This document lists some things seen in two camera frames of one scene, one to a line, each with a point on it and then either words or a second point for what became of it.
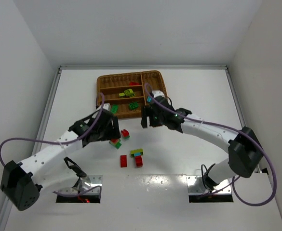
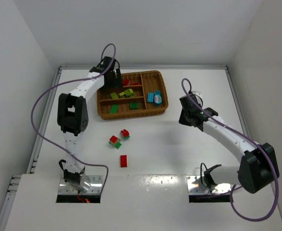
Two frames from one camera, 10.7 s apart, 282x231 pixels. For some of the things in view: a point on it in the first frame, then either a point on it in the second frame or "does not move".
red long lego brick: x=125 y=133 does not move
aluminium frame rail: x=185 y=67 does not move
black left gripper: x=112 y=127 -> x=113 y=78
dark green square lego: x=133 y=105 does not move
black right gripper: x=152 y=115 -> x=186 y=118
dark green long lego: x=114 y=108 does not move
